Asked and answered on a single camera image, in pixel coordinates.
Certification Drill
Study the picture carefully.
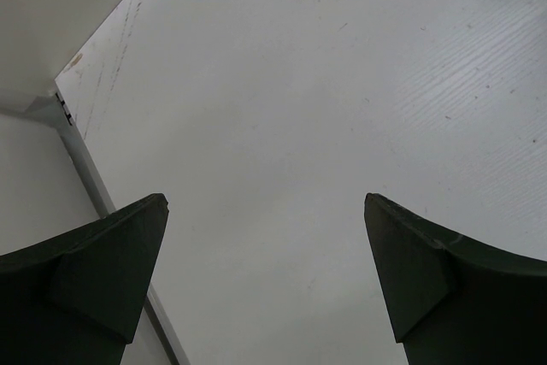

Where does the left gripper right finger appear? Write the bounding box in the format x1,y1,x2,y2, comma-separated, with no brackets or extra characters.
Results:
364,193,546,364

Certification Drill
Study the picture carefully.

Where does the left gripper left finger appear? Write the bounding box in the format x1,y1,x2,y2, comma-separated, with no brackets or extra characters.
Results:
1,193,168,364

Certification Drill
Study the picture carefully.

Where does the aluminium table frame rail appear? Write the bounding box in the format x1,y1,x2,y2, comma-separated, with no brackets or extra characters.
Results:
1,90,190,364

